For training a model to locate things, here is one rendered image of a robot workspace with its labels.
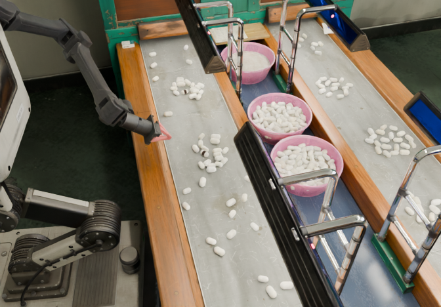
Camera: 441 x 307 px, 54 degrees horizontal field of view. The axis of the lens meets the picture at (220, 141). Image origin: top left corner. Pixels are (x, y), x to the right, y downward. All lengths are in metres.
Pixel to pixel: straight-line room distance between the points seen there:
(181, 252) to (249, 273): 0.22
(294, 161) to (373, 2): 2.38
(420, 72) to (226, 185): 2.46
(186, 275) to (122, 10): 1.39
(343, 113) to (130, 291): 1.10
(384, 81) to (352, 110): 0.25
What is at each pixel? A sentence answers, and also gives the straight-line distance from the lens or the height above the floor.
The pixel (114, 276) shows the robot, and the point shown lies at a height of 0.48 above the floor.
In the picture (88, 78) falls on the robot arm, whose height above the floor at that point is 1.04.
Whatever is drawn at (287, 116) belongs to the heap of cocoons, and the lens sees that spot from 1.84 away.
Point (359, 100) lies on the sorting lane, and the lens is 2.01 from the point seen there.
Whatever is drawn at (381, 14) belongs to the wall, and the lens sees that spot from 3.94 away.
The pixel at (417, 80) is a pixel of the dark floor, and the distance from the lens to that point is 3.62.
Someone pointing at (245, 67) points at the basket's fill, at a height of 0.74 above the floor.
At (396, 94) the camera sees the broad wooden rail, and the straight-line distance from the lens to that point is 2.05.
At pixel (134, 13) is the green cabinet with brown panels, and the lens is 2.27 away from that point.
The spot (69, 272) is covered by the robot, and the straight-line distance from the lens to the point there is 1.73.
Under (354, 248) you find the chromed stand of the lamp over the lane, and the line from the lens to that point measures 1.14.
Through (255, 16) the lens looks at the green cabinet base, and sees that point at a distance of 2.41.
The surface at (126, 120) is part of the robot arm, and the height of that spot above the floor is 0.97.
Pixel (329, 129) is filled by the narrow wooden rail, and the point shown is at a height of 0.76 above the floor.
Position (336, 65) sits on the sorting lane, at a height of 0.74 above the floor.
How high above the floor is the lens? 1.92
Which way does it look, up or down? 44 degrees down
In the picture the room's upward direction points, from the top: straight up
